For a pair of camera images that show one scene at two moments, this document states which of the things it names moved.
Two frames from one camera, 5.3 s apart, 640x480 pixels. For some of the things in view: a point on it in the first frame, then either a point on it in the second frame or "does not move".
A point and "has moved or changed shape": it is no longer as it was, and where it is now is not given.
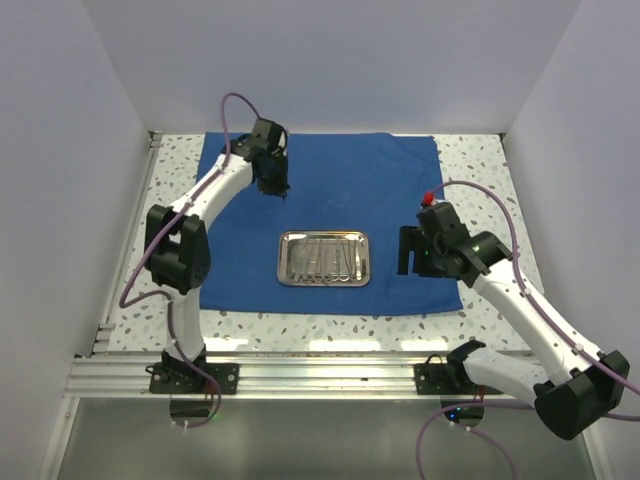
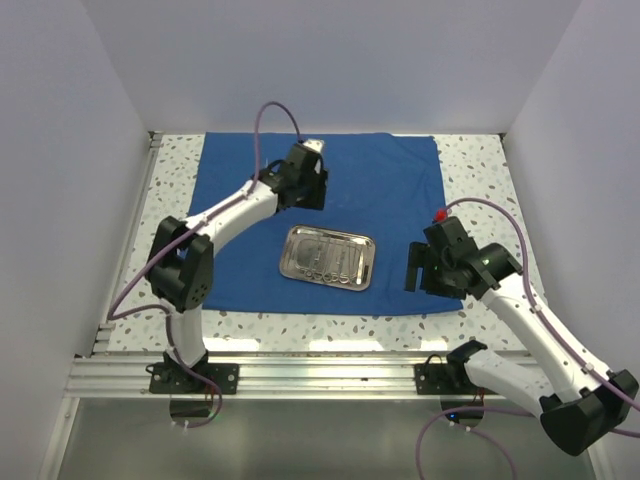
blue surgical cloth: (368, 183) does not move
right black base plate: (447, 379) does not move
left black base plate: (183, 378) does not move
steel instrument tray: (324, 258) has moved or changed shape
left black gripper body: (276, 182) → (306, 185)
